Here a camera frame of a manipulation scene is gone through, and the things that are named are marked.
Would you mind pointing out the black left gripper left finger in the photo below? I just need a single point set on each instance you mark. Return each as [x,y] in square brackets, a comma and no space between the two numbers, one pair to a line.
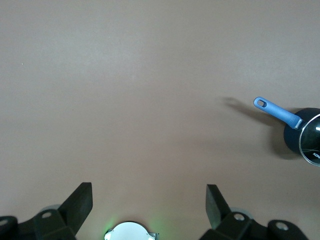
[75,207]

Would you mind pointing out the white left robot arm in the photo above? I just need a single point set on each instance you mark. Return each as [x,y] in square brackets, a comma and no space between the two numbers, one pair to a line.
[130,232]

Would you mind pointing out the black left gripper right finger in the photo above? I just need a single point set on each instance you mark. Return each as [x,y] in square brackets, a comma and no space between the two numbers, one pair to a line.
[215,207]

